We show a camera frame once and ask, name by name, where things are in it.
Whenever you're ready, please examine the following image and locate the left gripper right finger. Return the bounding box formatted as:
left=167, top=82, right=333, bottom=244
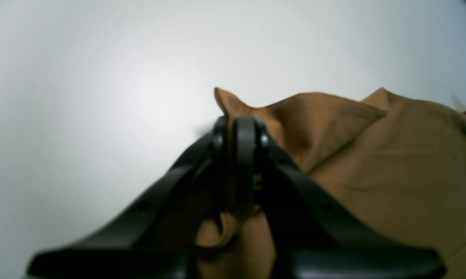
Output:
left=233, top=116, right=446, bottom=279

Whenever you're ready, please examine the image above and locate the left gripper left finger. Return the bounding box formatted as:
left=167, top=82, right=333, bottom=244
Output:
left=27, top=117, right=227, bottom=279

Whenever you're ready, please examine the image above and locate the brown T-shirt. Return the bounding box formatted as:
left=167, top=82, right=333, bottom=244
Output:
left=148, top=87, right=466, bottom=279

